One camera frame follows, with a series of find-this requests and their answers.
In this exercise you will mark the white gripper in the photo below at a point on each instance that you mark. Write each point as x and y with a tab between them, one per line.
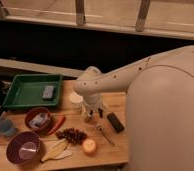
93	102

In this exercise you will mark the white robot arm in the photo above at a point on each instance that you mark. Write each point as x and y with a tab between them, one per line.
159	108

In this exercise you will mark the blue plastic cup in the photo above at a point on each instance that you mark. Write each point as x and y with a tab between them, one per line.
7	128

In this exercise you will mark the black rectangular block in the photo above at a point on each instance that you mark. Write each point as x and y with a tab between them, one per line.
115	122

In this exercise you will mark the bunch of dark grapes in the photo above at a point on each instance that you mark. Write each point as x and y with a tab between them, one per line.
72	135

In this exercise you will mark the yellow round fruit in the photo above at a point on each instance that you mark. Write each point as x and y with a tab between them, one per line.
89	147

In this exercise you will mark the red chili pepper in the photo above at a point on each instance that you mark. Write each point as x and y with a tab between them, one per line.
57	125

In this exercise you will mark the grey sponge block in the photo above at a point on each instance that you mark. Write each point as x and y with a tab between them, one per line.
48	92

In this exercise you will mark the crumpled foil wrapper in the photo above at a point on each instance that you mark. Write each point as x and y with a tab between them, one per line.
38	120

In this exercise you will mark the red bowl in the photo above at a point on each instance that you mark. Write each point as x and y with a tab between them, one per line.
35	111

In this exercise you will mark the wooden spatula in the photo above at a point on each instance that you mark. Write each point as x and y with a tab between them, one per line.
55	150

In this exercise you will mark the green plastic tray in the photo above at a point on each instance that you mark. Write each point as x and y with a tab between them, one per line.
26	91

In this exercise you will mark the purple bowl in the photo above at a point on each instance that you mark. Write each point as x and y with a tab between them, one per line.
23	148

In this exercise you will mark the black handled knife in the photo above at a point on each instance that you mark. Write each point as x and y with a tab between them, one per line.
100	111

